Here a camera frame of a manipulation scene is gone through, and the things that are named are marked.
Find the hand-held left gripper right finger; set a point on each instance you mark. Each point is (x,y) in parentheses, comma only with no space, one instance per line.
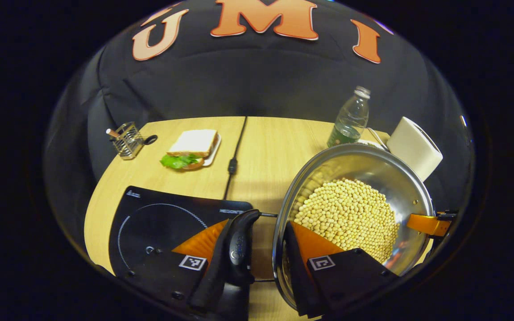
(297,272)

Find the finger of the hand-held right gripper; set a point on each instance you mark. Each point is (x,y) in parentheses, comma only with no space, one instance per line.
(424,224)

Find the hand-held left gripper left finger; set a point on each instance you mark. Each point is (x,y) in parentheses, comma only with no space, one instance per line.
(208,276)

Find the black induction cooktop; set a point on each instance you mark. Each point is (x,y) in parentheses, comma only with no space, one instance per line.
(159,223)

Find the pile of soybeans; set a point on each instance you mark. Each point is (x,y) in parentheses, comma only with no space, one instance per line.
(350,214)

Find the white paper roll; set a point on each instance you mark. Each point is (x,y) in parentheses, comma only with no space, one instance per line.
(415,147)

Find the thin metal utensil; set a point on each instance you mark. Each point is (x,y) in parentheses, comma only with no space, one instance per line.
(377,137)

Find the small white plate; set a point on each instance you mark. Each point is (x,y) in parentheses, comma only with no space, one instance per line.
(214,151)

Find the clear plastic water bottle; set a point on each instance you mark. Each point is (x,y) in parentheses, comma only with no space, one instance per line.
(350,122)

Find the sandwich with lettuce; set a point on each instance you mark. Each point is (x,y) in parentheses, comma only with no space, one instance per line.
(192,142)

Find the small black loop object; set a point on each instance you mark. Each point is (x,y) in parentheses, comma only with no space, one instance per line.
(151,139)

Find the small white tipped stick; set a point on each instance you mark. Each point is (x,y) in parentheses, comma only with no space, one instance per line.
(112,133)

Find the black backdrop cloth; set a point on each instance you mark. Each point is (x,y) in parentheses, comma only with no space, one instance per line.
(261,80)

